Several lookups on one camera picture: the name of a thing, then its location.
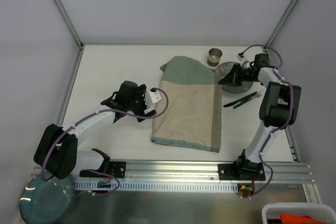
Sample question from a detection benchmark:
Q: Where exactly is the green beige cloth placemat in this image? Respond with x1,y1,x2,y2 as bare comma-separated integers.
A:
151,56,222,153

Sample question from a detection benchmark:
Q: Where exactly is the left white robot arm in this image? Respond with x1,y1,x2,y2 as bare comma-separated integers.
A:
34,81,162,181

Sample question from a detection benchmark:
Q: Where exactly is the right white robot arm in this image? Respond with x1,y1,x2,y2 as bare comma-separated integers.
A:
218,54,301,181

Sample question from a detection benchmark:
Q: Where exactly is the grey reindeer plate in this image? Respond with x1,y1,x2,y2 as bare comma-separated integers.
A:
215,61,253,94

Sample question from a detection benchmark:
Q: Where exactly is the black table knife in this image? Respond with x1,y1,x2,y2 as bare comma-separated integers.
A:
223,91,257,108

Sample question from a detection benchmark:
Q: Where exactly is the metal cup with cork base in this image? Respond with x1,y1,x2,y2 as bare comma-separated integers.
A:
207,48,223,67

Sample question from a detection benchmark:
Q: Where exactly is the teal round stool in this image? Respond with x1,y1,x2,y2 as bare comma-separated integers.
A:
19,174,75,223

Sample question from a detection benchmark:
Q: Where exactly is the orange item in bin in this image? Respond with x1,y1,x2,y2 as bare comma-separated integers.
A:
280,214,333,224

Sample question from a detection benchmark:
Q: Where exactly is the white plastic bin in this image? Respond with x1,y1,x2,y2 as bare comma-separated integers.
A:
261,202,335,223

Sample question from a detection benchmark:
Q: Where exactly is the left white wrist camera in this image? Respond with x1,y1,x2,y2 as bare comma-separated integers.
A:
145,88,162,106

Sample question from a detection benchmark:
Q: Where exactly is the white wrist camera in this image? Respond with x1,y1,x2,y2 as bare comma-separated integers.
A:
145,88,162,106
237,52,248,64

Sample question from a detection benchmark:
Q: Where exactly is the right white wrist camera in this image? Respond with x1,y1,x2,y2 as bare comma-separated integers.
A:
237,52,248,64

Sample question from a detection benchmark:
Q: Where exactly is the green handled fork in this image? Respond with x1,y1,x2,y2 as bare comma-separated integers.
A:
233,89,266,109

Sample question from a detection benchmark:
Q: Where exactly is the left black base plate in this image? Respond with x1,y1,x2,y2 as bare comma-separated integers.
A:
79,161,127,178

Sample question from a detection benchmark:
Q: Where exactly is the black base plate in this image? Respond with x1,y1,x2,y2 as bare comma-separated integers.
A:
218,163,266,181
79,161,127,178

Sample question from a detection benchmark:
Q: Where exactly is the aluminium mounting rail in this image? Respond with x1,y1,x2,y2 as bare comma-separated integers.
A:
31,159,315,184

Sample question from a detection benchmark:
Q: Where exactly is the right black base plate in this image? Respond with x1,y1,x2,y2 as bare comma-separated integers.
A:
218,163,266,181

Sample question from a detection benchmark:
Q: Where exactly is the white slotted cable duct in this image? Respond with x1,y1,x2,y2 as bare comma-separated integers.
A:
73,179,238,193

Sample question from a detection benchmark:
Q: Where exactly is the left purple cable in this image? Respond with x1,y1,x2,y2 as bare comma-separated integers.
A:
40,87,170,182

